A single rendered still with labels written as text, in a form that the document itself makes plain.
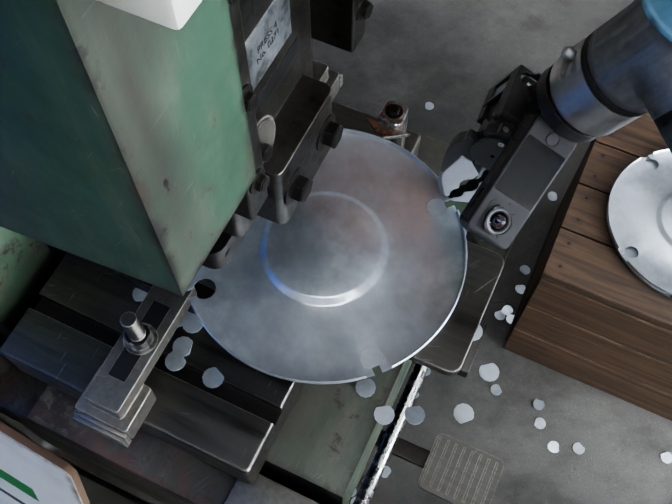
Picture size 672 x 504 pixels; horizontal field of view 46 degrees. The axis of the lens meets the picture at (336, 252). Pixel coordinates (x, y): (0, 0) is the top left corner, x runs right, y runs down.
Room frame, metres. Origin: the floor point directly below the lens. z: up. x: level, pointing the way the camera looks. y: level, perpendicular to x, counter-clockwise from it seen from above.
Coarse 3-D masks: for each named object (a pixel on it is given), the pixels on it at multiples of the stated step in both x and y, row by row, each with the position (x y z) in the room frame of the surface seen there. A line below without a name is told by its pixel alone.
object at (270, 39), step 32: (256, 0) 0.38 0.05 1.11; (288, 0) 0.42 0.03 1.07; (256, 32) 0.38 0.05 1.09; (288, 32) 0.41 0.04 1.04; (256, 64) 0.37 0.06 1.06; (288, 64) 0.41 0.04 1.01; (288, 96) 0.41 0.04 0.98; (320, 96) 0.41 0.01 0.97; (288, 128) 0.38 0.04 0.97; (320, 128) 0.39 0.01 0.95; (288, 160) 0.35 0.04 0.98; (320, 160) 0.39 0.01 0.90; (288, 192) 0.34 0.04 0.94
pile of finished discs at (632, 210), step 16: (640, 160) 0.75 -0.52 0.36; (656, 160) 0.75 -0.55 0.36; (624, 176) 0.72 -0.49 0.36; (640, 176) 0.72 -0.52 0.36; (656, 176) 0.72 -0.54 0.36; (624, 192) 0.69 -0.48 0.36; (640, 192) 0.69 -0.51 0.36; (656, 192) 0.69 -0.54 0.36; (608, 208) 0.65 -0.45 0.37; (624, 208) 0.66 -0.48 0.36; (640, 208) 0.66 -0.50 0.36; (656, 208) 0.66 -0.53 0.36; (608, 224) 0.63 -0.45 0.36; (624, 224) 0.63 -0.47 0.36; (640, 224) 0.63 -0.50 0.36; (656, 224) 0.63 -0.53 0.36; (624, 240) 0.60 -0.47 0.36; (640, 240) 0.60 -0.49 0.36; (656, 240) 0.60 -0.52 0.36; (624, 256) 0.57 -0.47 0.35; (640, 256) 0.57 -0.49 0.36; (656, 256) 0.57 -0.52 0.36; (640, 272) 0.54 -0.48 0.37; (656, 272) 0.54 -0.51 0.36; (656, 288) 0.51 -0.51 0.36
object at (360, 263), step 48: (384, 144) 0.49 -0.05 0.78; (336, 192) 0.43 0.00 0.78; (384, 192) 0.43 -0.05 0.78; (432, 192) 0.43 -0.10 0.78; (288, 240) 0.37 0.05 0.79; (336, 240) 0.37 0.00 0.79; (384, 240) 0.38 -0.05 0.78; (432, 240) 0.38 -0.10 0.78; (192, 288) 0.32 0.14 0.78; (240, 288) 0.32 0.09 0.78; (288, 288) 0.32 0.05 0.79; (336, 288) 0.32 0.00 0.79; (384, 288) 0.32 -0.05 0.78; (432, 288) 0.32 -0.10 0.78; (240, 336) 0.27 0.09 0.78; (288, 336) 0.27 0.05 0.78; (336, 336) 0.27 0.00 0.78; (384, 336) 0.27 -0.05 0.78; (432, 336) 0.27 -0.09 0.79
